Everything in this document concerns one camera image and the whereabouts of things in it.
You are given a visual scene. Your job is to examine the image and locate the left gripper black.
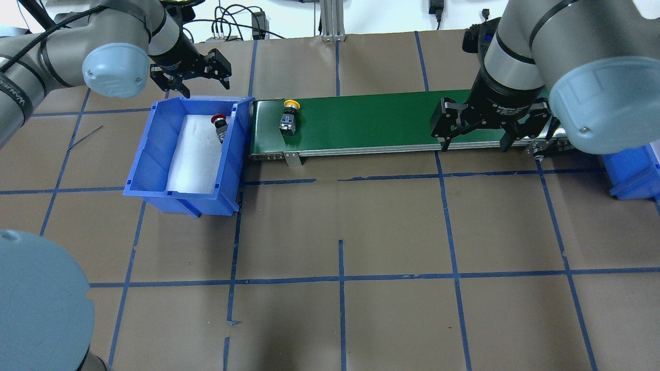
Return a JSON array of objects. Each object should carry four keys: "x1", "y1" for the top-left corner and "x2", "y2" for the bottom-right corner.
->
[{"x1": 150, "y1": 49, "x2": 233, "y2": 98}]

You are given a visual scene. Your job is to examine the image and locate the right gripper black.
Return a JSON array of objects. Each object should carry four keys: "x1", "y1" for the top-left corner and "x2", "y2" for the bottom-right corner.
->
[{"x1": 431, "y1": 85, "x2": 559, "y2": 153}]

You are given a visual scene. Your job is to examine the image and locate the red mushroom push button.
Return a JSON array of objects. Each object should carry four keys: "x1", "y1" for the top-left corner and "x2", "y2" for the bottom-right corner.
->
[{"x1": 210, "y1": 114, "x2": 228, "y2": 144}]

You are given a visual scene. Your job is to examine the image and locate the yellow mushroom push button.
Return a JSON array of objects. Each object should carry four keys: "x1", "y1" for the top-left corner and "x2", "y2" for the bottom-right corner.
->
[{"x1": 279, "y1": 99, "x2": 300, "y2": 136}]

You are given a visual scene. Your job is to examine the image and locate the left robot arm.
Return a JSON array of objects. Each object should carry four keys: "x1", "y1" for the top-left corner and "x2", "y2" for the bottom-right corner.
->
[{"x1": 1, "y1": 1, "x2": 233, "y2": 145}]

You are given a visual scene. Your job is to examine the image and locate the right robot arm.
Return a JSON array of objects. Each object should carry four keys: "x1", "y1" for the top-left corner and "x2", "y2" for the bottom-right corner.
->
[{"x1": 431, "y1": 1, "x2": 659, "y2": 155}]

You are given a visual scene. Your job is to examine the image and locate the black power adapter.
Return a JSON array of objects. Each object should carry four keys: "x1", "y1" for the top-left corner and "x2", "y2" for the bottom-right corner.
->
[{"x1": 251, "y1": 10, "x2": 269, "y2": 40}]

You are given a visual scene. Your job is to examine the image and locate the blue source bin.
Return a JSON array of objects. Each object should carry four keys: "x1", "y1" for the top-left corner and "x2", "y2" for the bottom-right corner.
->
[{"x1": 123, "y1": 96, "x2": 254, "y2": 217}]

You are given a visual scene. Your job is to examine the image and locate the white foam pad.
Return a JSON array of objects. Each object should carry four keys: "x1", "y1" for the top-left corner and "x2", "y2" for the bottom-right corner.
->
[{"x1": 166, "y1": 114, "x2": 222, "y2": 194}]

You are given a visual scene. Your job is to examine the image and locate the green conveyor belt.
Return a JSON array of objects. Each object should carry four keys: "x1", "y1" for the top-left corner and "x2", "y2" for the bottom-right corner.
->
[{"x1": 249, "y1": 89, "x2": 575, "y2": 166}]

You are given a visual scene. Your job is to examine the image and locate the blue destination bin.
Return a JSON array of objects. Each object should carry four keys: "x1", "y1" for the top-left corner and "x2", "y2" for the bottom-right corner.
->
[{"x1": 601, "y1": 143, "x2": 659, "y2": 201}]

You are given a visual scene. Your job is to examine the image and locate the aluminium frame post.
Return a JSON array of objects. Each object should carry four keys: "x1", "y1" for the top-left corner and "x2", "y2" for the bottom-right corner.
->
[{"x1": 319, "y1": 0, "x2": 346, "y2": 42}]

